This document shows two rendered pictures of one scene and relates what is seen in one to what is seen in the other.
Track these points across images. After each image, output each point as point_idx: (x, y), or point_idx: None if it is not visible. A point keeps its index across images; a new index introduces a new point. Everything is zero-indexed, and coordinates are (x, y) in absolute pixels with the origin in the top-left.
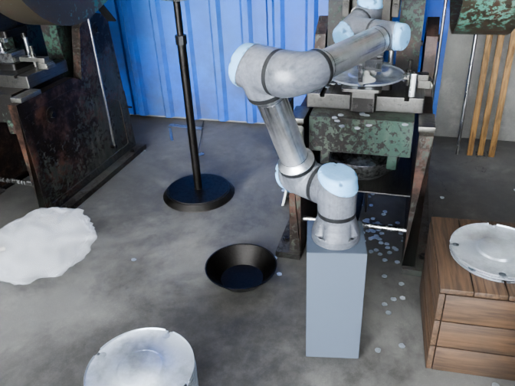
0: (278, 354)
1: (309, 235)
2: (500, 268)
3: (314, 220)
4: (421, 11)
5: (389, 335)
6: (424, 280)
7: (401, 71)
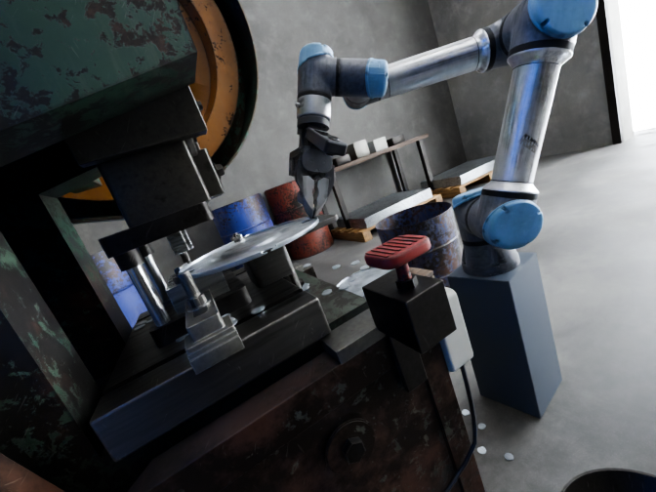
0: (600, 392)
1: (519, 266)
2: (385, 271)
3: (500, 279)
4: (66, 219)
5: (458, 371)
6: None
7: (220, 250)
